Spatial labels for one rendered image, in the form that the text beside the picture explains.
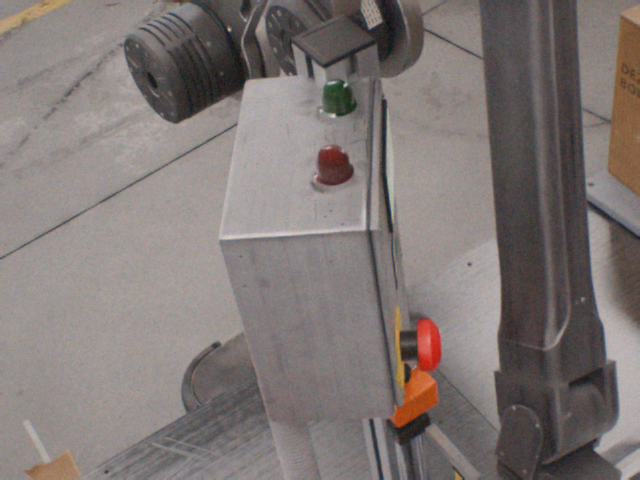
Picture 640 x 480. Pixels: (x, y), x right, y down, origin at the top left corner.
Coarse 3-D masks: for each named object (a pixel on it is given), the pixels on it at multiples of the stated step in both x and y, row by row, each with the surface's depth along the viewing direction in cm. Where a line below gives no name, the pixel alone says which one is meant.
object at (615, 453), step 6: (636, 432) 109; (630, 438) 109; (636, 438) 108; (618, 444) 108; (624, 444) 108; (630, 444) 108; (636, 444) 108; (612, 450) 108; (618, 450) 108; (624, 450) 108; (630, 450) 108; (606, 456) 107; (612, 456) 107; (618, 456) 107; (624, 456) 108; (612, 462) 108
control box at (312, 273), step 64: (256, 128) 70; (320, 128) 69; (256, 192) 66; (320, 192) 65; (256, 256) 64; (320, 256) 63; (384, 256) 66; (256, 320) 68; (320, 320) 68; (384, 320) 68; (320, 384) 72; (384, 384) 72
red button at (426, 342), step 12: (420, 324) 73; (432, 324) 73; (408, 336) 73; (420, 336) 72; (432, 336) 72; (408, 348) 73; (420, 348) 72; (432, 348) 72; (408, 360) 74; (420, 360) 72; (432, 360) 72
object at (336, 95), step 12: (336, 84) 69; (348, 84) 69; (324, 96) 69; (336, 96) 69; (348, 96) 69; (324, 108) 70; (336, 108) 69; (348, 108) 69; (336, 120) 69; (348, 120) 70
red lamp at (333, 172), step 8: (320, 152) 64; (328, 152) 64; (336, 152) 64; (344, 152) 64; (320, 160) 64; (328, 160) 64; (336, 160) 64; (344, 160) 64; (320, 168) 64; (328, 168) 64; (336, 168) 64; (344, 168) 64; (352, 168) 65; (320, 176) 64; (328, 176) 64; (336, 176) 64; (344, 176) 64; (352, 176) 65; (320, 184) 65; (328, 184) 64; (336, 184) 64; (344, 184) 64
